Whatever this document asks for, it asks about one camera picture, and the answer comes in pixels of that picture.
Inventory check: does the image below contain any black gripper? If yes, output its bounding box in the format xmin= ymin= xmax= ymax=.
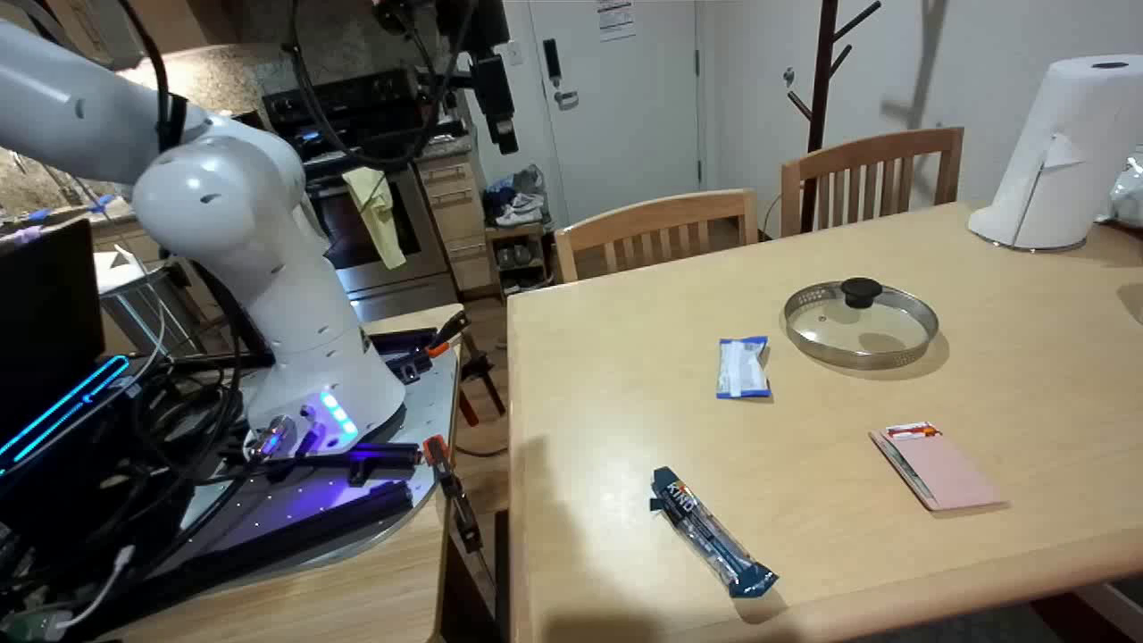
xmin=437 ymin=0 xmax=522 ymax=158

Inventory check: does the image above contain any glass lid with black knob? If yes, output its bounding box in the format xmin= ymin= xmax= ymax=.
xmin=778 ymin=277 xmax=943 ymax=372

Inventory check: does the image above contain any white and blue packet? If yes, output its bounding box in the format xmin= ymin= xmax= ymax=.
xmin=716 ymin=333 xmax=774 ymax=404

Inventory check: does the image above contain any pair of sneakers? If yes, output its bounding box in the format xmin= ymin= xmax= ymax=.
xmin=490 ymin=164 xmax=552 ymax=234

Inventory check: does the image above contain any wooden drawer cabinet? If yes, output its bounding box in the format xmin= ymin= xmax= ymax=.
xmin=416 ymin=139 xmax=503 ymax=302

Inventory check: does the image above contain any white door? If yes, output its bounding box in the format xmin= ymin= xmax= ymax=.
xmin=503 ymin=0 xmax=708 ymax=230

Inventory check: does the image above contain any white paper door sign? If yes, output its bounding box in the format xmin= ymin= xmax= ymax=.
xmin=593 ymin=0 xmax=641 ymax=46

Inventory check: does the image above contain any low shoe shelf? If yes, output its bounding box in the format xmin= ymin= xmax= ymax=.
xmin=478 ymin=217 xmax=560 ymax=292

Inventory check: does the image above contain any black steel oven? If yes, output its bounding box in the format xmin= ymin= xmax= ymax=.
xmin=262 ymin=69 xmax=428 ymax=320

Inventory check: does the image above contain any yellow hanging towel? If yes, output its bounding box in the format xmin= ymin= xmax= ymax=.
xmin=340 ymin=164 xmax=410 ymax=272

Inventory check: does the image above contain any light wooden slatted chair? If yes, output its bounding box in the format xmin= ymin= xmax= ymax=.
xmin=552 ymin=187 xmax=761 ymax=285
xmin=778 ymin=125 xmax=968 ymax=240

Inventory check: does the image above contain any black and orange tool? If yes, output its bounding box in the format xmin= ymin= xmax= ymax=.
xmin=367 ymin=312 xmax=471 ymax=386

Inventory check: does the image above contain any dark wooden coat rack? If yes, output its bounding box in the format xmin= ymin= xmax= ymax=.
xmin=783 ymin=0 xmax=891 ymax=235

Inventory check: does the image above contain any black monitor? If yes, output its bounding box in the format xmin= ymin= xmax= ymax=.
xmin=0 ymin=217 xmax=106 ymax=440

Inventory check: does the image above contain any black box with blue light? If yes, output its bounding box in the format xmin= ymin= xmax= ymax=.
xmin=0 ymin=350 xmax=135 ymax=478

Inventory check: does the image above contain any white paper towel roll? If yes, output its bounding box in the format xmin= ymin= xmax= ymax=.
xmin=966 ymin=52 xmax=1143 ymax=254

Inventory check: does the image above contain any white plastic bag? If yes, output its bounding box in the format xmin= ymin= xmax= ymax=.
xmin=1105 ymin=152 xmax=1143 ymax=234

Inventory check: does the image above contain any black door handle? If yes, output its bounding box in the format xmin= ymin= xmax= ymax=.
xmin=540 ymin=31 xmax=581 ymax=114

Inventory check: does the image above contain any black clamp with red handle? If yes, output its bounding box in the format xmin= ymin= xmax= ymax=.
xmin=421 ymin=433 xmax=485 ymax=559

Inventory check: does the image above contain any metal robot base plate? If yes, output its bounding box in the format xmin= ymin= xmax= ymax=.
xmin=141 ymin=335 xmax=460 ymax=577

